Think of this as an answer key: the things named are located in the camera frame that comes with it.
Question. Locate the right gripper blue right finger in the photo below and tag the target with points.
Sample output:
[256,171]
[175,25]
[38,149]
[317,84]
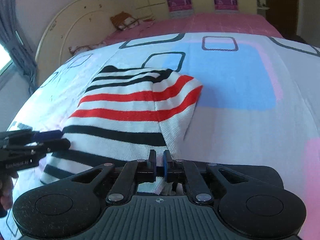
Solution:
[170,169]

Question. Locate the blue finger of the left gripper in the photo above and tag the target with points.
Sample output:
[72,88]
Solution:
[45,136]

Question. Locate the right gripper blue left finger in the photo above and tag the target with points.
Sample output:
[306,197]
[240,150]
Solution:
[151,166]

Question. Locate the striped knit sweater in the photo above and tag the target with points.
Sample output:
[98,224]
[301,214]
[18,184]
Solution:
[123,115]

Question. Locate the person's left hand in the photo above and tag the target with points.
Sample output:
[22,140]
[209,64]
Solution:
[6,190]

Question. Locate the grey window curtain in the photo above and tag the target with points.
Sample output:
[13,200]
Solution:
[14,42]

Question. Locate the patterned white bed sheet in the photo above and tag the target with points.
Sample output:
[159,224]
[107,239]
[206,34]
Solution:
[249,162]

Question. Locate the cream arched headboard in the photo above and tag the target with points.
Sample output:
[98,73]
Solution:
[80,23]

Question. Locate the orange checked pillow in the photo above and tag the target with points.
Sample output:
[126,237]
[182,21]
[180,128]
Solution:
[123,21]

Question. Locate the pink bed cover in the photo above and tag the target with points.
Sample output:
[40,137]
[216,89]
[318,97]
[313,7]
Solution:
[197,23]

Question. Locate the dark wooden door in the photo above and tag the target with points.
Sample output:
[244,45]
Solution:
[283,15]

